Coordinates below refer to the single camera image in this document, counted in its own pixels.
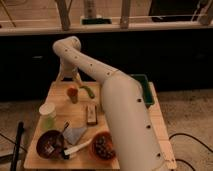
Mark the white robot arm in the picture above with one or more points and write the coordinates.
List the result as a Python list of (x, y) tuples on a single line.
[(134, 139)]

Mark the metal cup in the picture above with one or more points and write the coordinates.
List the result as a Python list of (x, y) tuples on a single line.
[(74, 98)]

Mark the red apple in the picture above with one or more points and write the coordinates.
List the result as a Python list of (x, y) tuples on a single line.
[(72, 91)]

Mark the green plastic cup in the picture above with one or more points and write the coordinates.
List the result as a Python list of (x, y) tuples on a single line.
[(47, 113)]

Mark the green chili pepper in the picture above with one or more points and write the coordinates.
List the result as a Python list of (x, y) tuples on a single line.
[(89, 91)]

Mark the wooden block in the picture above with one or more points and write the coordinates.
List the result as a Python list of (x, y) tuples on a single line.
[(91, 114)]

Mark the green bin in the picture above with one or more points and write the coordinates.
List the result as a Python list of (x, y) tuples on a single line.
[(146, 90)]

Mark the black spoon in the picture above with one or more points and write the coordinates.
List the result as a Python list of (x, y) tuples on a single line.
[(64, 128)]

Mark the grey cloth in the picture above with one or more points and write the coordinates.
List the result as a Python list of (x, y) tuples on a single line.
[(73, 135)]

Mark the orange bowl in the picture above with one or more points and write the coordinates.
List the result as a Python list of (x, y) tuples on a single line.
[(101, 147)]

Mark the brown bowl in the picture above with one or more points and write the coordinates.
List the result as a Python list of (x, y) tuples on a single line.
[(50, 145)]

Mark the black pole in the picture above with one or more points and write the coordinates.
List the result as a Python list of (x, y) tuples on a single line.
[(15, 156)]

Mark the white handled brush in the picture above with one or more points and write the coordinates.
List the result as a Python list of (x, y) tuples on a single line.
[(76, 148)]

